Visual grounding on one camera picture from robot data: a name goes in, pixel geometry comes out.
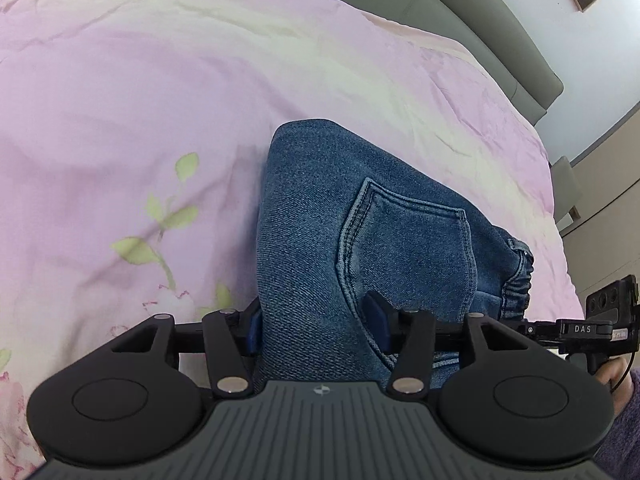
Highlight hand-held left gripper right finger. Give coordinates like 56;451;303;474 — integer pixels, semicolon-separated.
364;290;541;401

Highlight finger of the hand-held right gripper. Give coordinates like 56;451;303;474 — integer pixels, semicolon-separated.
520;320;559;346

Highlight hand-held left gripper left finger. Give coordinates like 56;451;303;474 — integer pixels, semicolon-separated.
107;300;261;401

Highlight blue denim pants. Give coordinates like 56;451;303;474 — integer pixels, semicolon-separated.
255;119;536;393

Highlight person's right forearm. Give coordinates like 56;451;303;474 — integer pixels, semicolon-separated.
592;367;640;480

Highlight person's right hand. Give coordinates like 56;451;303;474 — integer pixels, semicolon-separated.
597;360;632;396

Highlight beige wardrobe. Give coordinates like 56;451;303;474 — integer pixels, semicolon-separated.
559;105;640;306

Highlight grey chair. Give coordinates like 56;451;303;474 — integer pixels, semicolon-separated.
550;156;585;223

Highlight pink floral blanket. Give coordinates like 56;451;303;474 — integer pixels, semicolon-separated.
0;0;576;471

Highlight grey upholstered bed headboard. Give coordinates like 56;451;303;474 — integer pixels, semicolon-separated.
387;0;565;126

